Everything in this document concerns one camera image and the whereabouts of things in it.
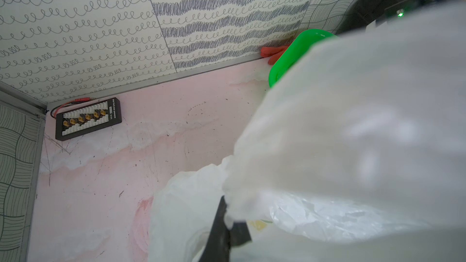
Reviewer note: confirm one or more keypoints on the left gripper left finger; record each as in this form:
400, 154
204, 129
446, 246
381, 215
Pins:
218, 244

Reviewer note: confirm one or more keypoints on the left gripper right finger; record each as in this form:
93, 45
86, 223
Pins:
239, 234

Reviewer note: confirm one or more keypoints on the floral pink table mat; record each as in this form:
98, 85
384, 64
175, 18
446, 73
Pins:
94, 193

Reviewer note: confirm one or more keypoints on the black small tray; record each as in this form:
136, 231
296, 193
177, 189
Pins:
84, 115

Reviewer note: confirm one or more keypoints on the red object behind basket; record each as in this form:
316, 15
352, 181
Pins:
273, 53

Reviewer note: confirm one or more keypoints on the green plastic basket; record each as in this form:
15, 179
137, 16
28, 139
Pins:
304, 42

